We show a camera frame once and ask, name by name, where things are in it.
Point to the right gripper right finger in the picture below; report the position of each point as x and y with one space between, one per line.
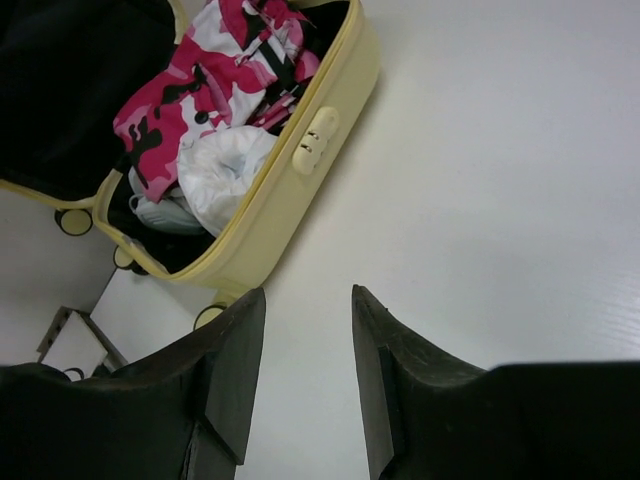
430 415

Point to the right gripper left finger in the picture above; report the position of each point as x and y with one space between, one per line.
183 412

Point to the white plastic bag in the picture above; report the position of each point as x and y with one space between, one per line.
217 171

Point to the yellow hard-shell suitcase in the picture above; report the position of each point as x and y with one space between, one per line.
67 69

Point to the pink camouflage clothing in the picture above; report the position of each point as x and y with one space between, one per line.
239 62

